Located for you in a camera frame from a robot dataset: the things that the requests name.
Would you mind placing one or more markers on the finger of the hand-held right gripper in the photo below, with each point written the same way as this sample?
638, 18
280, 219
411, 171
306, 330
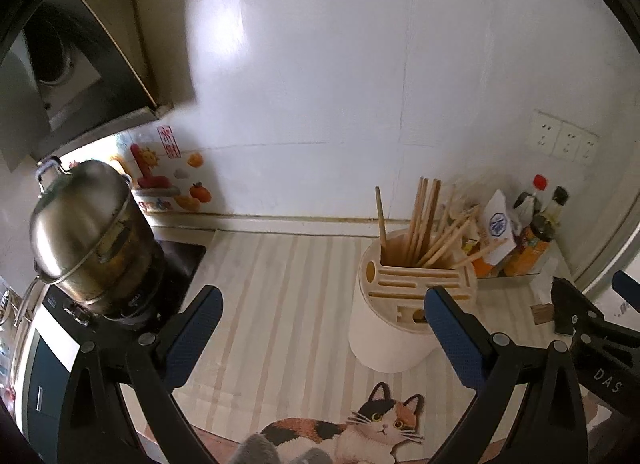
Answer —
570, 306
629, 285

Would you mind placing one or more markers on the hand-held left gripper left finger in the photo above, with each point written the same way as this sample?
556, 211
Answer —
195, 329

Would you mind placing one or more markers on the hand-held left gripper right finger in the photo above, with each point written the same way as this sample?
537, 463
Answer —
452, 339

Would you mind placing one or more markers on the white round utensil holder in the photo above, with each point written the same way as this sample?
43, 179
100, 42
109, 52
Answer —
385, 339

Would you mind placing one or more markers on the set of wooden chopsticks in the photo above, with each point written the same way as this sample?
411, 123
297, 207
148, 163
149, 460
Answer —
417, 224

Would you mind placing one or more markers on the small wooden block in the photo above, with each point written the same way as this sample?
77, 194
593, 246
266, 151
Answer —
540, 313

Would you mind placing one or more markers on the steel condiment tray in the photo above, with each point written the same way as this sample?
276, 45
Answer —
520, 277

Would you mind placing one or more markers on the frosted glass door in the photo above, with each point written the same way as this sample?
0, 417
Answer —
615, 224

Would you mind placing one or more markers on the black gas stove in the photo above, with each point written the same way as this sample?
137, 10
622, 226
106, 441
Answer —
185, 254

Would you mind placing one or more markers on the striped cat print mat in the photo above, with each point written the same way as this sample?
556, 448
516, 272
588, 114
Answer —
280, 304

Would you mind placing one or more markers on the steel stockpot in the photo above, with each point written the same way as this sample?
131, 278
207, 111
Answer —
135, 254

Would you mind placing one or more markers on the dark cap oil bottle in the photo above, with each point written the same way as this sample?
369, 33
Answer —
552, 209

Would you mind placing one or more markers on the white packet blue mark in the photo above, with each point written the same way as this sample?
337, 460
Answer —
495, 224

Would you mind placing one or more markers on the red cap sauce bottle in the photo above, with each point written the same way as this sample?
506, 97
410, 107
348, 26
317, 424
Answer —
532, 194

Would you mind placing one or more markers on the pale wooden spatula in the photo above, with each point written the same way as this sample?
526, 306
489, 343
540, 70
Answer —
452, 211

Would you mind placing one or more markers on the teal cabinet front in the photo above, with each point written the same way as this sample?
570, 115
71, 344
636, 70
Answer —
45, 379

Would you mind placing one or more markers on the steel pot lid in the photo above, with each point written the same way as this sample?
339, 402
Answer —
75, 219

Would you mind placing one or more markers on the range hood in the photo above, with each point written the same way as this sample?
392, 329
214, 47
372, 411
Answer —
75, 69

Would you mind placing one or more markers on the white wall socket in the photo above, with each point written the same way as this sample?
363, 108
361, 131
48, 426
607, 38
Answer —
588, 149
568, 144
542, 136

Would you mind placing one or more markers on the fruit wall sticker sheet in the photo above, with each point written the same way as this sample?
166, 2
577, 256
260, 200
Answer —
150, 164

